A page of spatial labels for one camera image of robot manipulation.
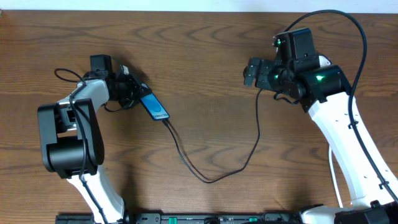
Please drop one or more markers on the blue Galaxy smartphone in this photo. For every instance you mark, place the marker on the blue Galaxy smartphone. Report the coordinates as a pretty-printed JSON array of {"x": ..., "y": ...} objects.
[{"x": 155, "y": 109}]

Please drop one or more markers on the white USB charger adapter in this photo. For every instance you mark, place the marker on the white USB charger adapter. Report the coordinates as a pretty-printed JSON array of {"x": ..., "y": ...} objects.
[{"x": 324, "y": 61}]

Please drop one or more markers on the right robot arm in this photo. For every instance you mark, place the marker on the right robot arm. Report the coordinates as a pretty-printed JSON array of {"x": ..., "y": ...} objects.
[{"x": 322, "y": 90}]

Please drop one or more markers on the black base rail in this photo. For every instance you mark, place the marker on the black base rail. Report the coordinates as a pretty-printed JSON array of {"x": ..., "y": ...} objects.
[{"x": 190, "y": 218}]

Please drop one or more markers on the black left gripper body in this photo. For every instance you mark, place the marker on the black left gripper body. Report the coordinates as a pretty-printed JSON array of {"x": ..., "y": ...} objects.
[{"x": 134, "y": 90}]

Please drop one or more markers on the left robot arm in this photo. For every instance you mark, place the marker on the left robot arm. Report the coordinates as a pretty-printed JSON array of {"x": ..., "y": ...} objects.
[{"x": 70, "y": 137}]

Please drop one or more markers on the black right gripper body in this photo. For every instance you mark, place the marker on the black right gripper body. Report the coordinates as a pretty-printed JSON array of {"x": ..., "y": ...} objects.
[{"x": 265, "y": 73}]

